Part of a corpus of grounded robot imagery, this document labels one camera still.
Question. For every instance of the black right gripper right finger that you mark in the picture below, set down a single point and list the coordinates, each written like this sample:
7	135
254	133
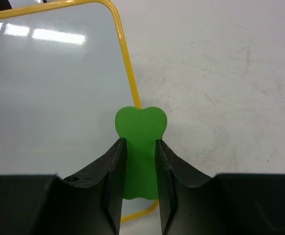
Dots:
190	202

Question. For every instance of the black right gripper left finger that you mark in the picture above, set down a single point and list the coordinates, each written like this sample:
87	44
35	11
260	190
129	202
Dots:
89	202

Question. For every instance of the green whiteboard eraser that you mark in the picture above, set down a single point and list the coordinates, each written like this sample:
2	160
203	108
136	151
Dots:
141	128

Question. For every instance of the yellow framed whiteboard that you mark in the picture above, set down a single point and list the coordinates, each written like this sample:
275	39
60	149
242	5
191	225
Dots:
65	71

